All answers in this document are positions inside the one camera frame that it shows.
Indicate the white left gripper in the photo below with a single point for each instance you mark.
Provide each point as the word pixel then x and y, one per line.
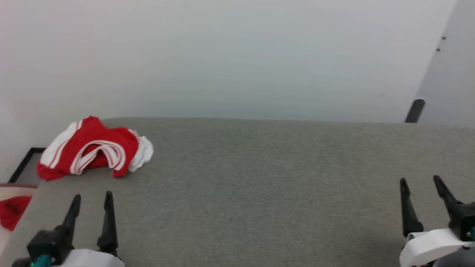
pixel 89 259

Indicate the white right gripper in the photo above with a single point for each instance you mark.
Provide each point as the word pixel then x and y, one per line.
pixel 426 244

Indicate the red white basketball jersey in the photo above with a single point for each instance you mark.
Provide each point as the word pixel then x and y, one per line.
pixel 92 137

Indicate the black framed grey panel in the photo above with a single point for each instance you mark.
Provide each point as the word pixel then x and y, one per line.
pixel 31 171

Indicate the beige perforated laundry basket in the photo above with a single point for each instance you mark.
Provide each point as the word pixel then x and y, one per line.
pixel 18 190

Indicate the red cloth in basket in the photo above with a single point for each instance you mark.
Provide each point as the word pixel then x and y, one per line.
pixel 13 211

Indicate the dark grey metal bar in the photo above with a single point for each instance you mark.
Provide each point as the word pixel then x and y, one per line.
pixel 415 110

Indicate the grey fabric sofa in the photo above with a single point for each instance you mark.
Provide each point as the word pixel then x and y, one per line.
pixel 259 185

